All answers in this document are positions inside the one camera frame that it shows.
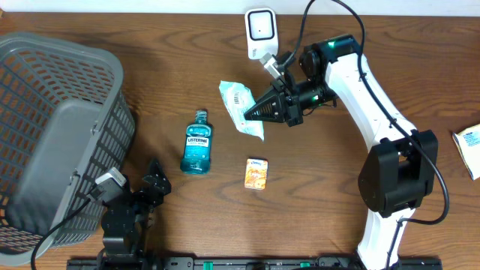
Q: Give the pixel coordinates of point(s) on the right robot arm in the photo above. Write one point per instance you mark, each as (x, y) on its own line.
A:
(397, 174)

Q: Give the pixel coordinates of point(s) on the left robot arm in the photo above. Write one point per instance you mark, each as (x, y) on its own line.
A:
(127, 218)

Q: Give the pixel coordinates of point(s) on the teal wet wipes pack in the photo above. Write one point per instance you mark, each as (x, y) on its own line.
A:
(238, 99)

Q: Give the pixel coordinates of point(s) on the grey plastic shopping basket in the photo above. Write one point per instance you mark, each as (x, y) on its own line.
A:
(64, 122)

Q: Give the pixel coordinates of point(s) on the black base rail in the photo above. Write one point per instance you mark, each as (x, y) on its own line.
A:
(188, 263)

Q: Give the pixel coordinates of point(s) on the blue Listerine mouthwash bottle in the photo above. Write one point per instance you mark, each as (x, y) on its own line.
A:
(197, 148)

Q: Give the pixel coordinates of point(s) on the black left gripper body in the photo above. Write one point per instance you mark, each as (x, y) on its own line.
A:
(142, 200)

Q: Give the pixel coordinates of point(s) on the orange tissue pack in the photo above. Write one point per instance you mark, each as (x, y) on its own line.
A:
(256, 174)

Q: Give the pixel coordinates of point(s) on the yellow snack bag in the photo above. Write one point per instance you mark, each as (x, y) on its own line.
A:
(467, 142)

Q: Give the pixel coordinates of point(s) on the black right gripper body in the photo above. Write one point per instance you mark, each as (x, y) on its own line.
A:
(313, 93)

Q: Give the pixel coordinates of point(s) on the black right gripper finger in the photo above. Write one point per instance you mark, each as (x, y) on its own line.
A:
(270, 107)
(286, 84)

